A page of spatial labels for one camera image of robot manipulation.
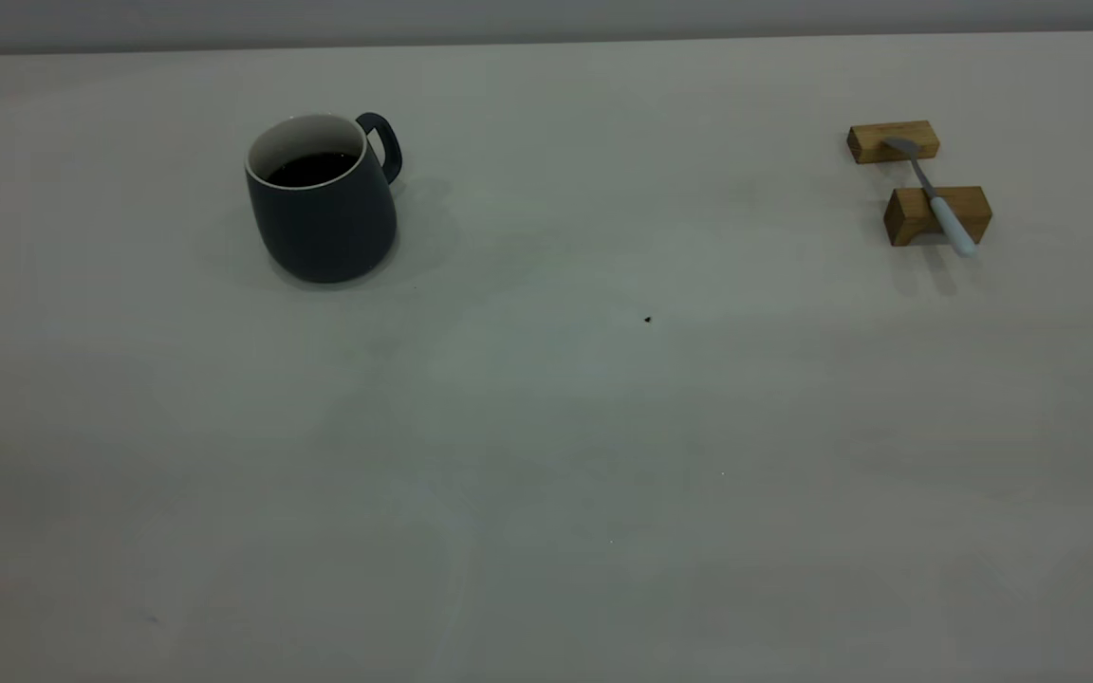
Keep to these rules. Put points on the flat rectangular wooden block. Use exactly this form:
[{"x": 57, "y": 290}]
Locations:
[{"x": 869, "y": 142}]

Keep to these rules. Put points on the arched wooden block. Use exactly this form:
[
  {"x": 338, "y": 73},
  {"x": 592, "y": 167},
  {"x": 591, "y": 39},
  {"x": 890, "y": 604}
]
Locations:
[{"x": 909, "y": 211}]

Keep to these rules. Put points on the dark grey ceramic cup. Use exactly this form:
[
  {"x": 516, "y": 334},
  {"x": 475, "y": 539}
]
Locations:
[{"x": 324, "y": 228}]

